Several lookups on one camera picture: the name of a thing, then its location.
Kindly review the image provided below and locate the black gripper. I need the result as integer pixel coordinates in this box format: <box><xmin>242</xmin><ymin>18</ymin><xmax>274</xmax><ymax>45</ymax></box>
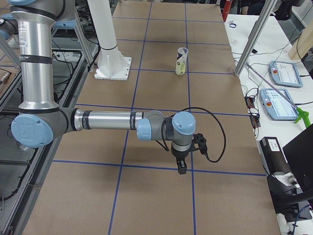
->
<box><xmin>171</xmin><ymin>147</ymin><xmax>189</xmax><ymax>174</ymax></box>

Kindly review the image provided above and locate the yellow tennis ball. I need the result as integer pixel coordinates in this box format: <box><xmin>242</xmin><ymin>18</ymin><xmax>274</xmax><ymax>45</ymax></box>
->
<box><xmin>177</xmin><ymin>61</ymin><xmax>185</xmax><ymax>69</ymax></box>
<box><xmin>176</xmin><ymin>68</ymin><xmax>185</xmax><ymax>76</ymax></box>

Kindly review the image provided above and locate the clear tennis ball can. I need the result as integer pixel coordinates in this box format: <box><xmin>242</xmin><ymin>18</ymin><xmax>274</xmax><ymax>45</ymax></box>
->
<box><xmin>176</xmin><ymin>47</ymin><xmax>188</xmax><ymax>69</ymax></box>

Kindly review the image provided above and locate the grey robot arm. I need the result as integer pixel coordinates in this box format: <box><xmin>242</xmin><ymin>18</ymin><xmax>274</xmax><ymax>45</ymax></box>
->
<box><xmin>10</xmin><ymin>0</ymin><xmax>196</xmax><ymax>174</ymax></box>

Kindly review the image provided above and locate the neighbour grey robot arm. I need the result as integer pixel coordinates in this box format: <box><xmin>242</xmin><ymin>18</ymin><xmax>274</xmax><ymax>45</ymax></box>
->
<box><xmin>0</xmin><ymin>13</ymin><xmax>19</xmax><ymax>40</ymax></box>

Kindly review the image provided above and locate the orange circuit board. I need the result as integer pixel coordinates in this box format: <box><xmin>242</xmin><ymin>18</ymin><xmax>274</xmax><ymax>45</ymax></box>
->
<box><xmin>245</xmin><ymin>96</ymin><xmax>261</xmax><ymax>129</ymax></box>

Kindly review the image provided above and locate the black box with label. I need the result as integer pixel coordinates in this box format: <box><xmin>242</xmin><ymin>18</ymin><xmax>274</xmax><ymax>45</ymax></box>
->
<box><xmin>259</xmin><ymin>137</ymin><xmax>291</xmax><ymax>175</ymax></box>

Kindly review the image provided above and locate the near teach pendant tablet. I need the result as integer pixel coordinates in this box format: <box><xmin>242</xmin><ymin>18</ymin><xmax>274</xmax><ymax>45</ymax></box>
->
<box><xmin>259</xmin><ymin>89</ymin><xmax>298</xmax><ymax>121</ymax></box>

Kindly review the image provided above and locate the teach pendant tablet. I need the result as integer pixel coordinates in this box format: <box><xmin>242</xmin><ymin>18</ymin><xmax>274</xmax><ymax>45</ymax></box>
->
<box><xmin>259</xmin><ymin>89</ymin><xmax>298</xmax><ymax>121</ymax></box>
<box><xmin>269</xmin><ymin>61</ymin><xmax>303</xmax><ymax>88</ymax></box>

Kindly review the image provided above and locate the black monitor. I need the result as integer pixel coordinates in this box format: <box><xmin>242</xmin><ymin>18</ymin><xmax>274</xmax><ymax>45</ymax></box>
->
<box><xmin>283</xmin><ymin>125</ymin><xmax>313</xmax><ymax>191</ymax></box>

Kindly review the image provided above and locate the far teach pendant tablet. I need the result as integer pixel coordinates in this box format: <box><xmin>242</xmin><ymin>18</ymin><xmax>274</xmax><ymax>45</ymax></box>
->
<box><xmin>269</xmin><ymin>61</ymin><xmax>303</xmax><ymax>88</ymax></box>

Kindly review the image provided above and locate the black camera cable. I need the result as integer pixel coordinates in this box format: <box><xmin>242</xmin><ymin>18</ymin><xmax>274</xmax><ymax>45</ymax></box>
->
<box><xmin>156</xmin><ymin>106</ymin><xmax>227</xmax><ymax>164</ymax></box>

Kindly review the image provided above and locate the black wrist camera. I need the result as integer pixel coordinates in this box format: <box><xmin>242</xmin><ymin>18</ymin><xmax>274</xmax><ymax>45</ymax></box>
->
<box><xmin>190</xmin><ymin>133</ymin><xmax>208</xmax><ymax>156</ymax></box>

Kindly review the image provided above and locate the white metal base plate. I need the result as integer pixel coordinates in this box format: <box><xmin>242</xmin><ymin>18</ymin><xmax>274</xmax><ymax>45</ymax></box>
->
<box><xmin>94</xmin><ymin>54</ymin><xmax>132</xmax><ymax>81</ymax></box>

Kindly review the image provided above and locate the aluminium frame rack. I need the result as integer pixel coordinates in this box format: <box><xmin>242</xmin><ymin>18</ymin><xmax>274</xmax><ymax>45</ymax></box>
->
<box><xmin>0</xmin><ymin>14</ymin><xmax>101</xmax><ymax>235</ymax></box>

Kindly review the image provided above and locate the silver camera post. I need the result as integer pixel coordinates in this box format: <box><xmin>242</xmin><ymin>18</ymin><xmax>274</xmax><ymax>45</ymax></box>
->
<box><xmin>234</xmin><ymin>0</ymin><xmax>277</xmax><ymax>77</ymax></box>

